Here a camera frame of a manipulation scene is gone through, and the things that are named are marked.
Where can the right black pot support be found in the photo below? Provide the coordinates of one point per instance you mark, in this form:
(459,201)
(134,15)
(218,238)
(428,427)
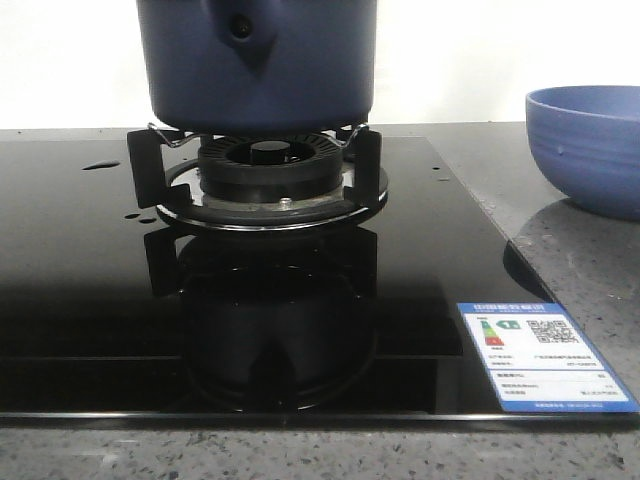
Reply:
(166,176)

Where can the black glass gas cooktop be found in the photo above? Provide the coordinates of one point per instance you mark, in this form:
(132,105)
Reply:
(110,318)

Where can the blue cooking pot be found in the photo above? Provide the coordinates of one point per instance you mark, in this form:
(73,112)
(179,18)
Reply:
(257,67)

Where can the right gas burner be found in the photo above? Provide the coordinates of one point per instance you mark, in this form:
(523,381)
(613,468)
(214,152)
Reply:
(265,169)

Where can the blue energy label sticker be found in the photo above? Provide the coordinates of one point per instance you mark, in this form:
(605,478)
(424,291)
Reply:
(539,361)

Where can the blue ceramic bowl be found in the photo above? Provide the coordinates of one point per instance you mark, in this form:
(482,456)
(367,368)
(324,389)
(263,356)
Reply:
(585,141)

